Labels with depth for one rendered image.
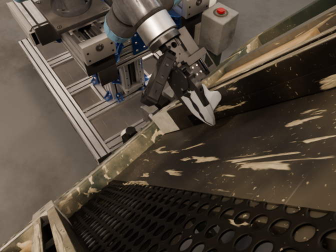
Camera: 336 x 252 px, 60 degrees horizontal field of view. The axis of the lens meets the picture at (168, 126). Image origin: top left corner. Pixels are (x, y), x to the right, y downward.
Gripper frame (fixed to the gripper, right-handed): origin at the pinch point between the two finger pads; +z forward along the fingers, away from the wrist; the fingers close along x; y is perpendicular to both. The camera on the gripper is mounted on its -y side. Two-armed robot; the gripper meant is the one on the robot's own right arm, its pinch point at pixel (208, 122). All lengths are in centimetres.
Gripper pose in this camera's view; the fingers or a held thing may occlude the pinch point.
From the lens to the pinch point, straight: 63.5
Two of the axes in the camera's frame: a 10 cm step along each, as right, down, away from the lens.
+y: 7.2, -5.7, 4.0
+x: -4.0, 1.3, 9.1
